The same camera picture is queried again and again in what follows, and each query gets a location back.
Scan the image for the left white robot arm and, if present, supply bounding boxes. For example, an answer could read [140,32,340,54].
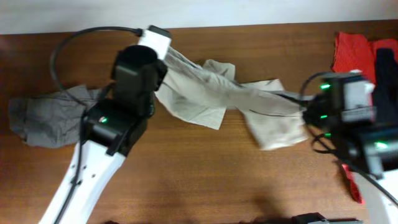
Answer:
[40,44,169,223]

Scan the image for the red garment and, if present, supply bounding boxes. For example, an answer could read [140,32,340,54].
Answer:
[331,30,398,205]

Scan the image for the black garment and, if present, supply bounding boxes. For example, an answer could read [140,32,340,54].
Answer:
[373,49,397,123]

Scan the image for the right black cable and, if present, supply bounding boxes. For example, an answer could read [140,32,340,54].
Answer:
[298,72,398,207]

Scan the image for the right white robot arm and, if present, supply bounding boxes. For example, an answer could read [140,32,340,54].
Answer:
[303,93,397,223]

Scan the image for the grey crumpled garment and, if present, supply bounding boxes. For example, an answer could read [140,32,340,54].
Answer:
[8,91,85,149]

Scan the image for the beige cargo shorts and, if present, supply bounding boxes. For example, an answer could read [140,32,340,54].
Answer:
[156,49,307,151]

